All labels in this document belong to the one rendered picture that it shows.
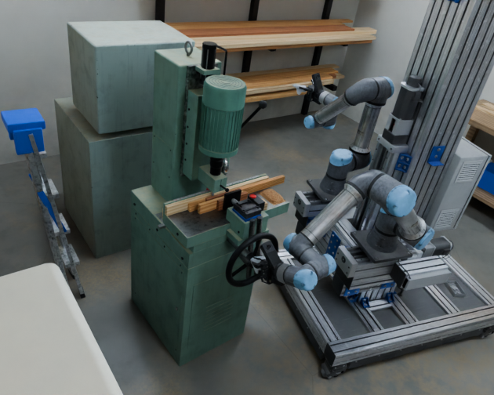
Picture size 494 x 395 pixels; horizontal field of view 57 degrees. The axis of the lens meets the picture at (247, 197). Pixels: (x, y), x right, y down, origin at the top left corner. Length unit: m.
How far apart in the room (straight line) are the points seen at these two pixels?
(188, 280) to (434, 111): 1.35
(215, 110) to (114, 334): 1.47
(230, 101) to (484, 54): 1.11
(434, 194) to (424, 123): 0.47
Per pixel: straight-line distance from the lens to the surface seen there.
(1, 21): 3.92
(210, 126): 1.89
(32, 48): 4.00
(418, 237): 2.11
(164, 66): 2.08
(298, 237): 1.77
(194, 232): 1.99
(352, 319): 2.77
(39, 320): 0.46
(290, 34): 4.56
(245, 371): 2.64
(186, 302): 2.24
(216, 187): 2.05
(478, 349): 3.32
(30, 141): 2.32
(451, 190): 2.54
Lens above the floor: 2.14
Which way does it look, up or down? 33 degrees down
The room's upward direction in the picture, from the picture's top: 9 degrees clockwise
